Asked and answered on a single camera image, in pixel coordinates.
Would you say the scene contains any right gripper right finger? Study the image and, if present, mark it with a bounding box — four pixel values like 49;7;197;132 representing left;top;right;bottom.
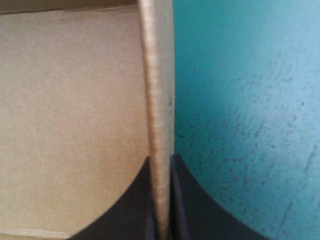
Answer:
169;153;268;240

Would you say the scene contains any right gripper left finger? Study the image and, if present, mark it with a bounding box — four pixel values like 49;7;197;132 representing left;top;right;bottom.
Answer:
70;156;159;240

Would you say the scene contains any brown cardboard box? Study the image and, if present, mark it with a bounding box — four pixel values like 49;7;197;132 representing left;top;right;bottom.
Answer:
0;0;176;240

